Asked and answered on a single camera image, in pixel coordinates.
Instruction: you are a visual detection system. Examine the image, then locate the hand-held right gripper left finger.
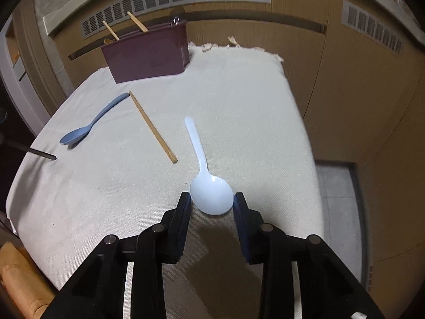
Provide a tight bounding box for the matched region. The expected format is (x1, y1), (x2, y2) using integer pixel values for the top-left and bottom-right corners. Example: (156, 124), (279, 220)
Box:
(46, 191), (193, 319)

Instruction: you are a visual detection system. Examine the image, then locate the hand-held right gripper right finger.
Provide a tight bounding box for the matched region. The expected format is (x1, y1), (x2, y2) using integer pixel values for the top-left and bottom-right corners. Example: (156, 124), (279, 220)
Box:
(233, 192), (386, 319)

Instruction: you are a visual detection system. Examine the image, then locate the white plastic spoon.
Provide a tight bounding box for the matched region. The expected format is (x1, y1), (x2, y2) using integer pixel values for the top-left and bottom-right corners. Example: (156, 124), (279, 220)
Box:
(185, 116), (233, 216)

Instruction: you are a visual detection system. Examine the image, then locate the wooden chopstick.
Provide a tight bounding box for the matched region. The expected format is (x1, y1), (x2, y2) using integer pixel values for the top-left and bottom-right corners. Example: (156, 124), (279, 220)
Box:
(126, 11), (149, 33)
(102, 20), (121, 40)
(128, 90), (178, 164)

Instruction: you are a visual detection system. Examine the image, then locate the blue plastic spoon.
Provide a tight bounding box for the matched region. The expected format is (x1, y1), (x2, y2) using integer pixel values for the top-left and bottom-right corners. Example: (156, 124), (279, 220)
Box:
(60, 93), (129, 146)

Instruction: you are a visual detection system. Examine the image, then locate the black-handled metal spoon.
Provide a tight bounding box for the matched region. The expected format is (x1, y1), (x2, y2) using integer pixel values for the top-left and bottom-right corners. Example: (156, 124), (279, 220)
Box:
(28, 147), (58, 161)

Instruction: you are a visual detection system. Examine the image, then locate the maroon plastic utensil holder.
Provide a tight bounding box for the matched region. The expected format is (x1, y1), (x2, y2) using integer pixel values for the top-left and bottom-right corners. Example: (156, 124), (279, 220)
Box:
(100, 20), (191, 84)

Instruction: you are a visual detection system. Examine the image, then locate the white table cloth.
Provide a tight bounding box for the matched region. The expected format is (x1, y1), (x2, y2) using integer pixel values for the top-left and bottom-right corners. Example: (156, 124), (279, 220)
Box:
(6, 41), (316, 319)

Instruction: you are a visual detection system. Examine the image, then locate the kitchen counter cabinet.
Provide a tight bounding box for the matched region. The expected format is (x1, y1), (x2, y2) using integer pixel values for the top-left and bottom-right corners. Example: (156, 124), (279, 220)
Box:
(33, 0), (425, 273)

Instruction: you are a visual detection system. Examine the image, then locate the small grey vent grille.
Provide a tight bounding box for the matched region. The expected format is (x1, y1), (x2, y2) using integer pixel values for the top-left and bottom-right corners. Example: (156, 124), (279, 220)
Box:
(342, 0), (406, 55)

